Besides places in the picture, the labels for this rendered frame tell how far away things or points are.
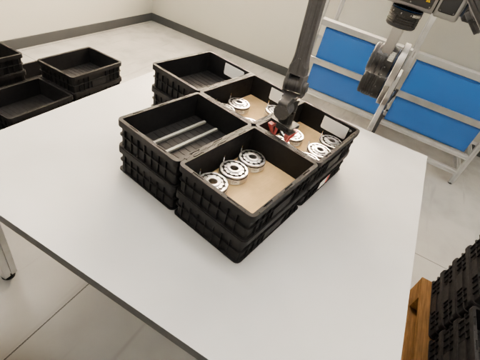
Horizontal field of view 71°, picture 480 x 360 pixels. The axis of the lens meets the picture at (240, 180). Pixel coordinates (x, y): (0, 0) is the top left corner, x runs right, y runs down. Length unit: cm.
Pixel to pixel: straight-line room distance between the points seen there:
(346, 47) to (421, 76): 66
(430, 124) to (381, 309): 240
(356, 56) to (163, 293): 273
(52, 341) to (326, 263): 120
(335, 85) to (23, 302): 287
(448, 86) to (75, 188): 286
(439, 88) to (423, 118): 28
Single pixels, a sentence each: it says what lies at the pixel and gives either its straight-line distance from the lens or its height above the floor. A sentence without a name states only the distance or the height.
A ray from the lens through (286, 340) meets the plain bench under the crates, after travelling 102.
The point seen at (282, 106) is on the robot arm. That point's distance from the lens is 121.
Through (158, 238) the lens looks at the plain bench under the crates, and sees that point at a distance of 113.
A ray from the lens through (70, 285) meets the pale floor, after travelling 189.
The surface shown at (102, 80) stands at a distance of 241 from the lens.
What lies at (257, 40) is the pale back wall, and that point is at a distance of 454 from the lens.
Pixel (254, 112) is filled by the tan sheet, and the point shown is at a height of 83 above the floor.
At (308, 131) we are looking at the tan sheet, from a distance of 161.
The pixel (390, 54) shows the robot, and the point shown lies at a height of 118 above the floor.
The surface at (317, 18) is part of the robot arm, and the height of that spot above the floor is 134.
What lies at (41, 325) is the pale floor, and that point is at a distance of 182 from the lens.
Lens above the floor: 158
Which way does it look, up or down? 39 degrees down
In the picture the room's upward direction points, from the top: 16 degrees clockwise
